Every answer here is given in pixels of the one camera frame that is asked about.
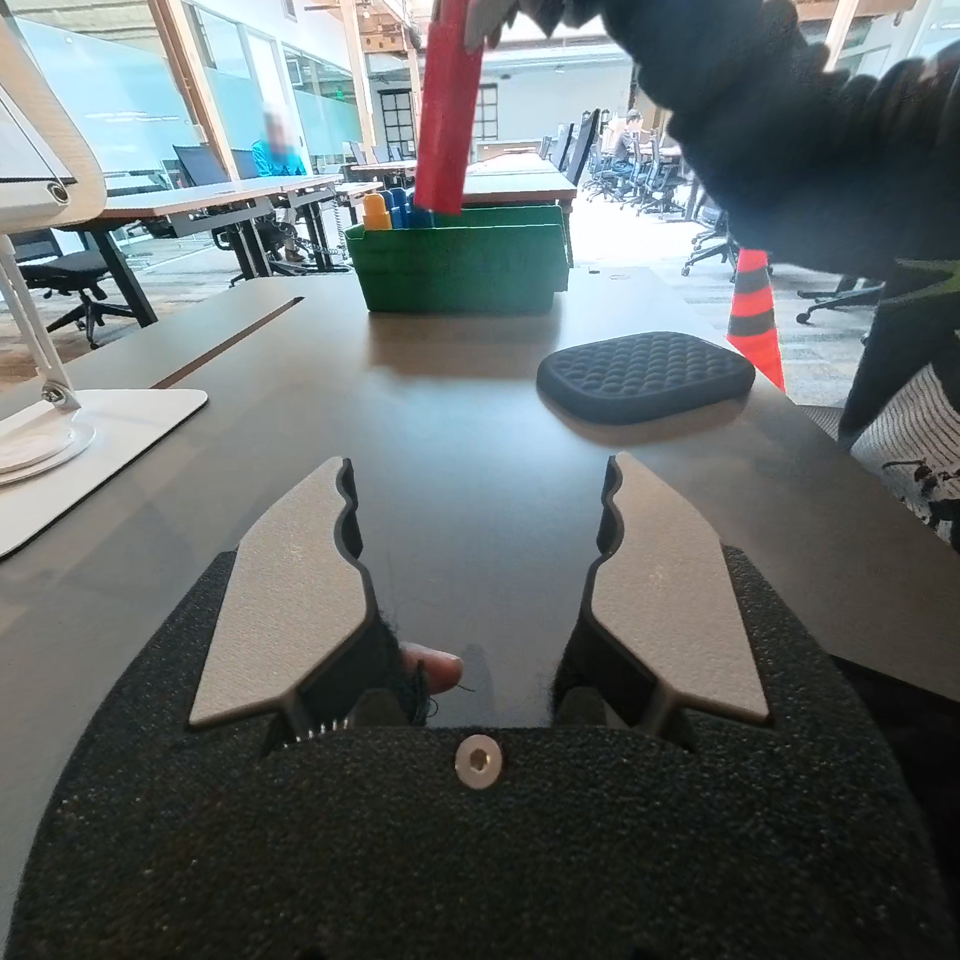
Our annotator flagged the orange traffic cone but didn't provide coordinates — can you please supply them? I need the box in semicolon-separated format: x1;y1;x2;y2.
724;247;789;396

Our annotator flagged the black wrist rest pad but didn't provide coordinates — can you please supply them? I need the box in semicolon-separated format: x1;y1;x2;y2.
535;330;758;428

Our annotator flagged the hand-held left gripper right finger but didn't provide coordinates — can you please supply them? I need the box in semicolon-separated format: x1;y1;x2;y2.
587;451;771;727

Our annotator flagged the row of black office chairs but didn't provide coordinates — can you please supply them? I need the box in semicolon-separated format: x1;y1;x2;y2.
540;108;744;280

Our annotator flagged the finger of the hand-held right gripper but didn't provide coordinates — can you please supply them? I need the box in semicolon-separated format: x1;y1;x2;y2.
463;0;526;52

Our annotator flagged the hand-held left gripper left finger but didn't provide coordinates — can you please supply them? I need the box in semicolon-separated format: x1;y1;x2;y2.
187;456;378;730

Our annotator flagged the row of coloured flat blocks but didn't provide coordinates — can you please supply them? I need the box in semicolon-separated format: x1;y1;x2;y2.
362;187;438;232

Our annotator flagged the red long block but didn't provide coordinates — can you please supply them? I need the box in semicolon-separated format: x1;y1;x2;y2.
412;0;487;219

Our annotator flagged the wooden top office desk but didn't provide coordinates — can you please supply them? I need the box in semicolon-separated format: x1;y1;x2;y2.
56;174;342;331
457;150;580;270

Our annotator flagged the person's left hand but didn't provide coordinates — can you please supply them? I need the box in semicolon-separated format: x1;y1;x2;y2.
401;642;465;695

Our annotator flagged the person's right forearm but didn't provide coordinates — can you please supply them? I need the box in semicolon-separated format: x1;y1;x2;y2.
600;0;960;280

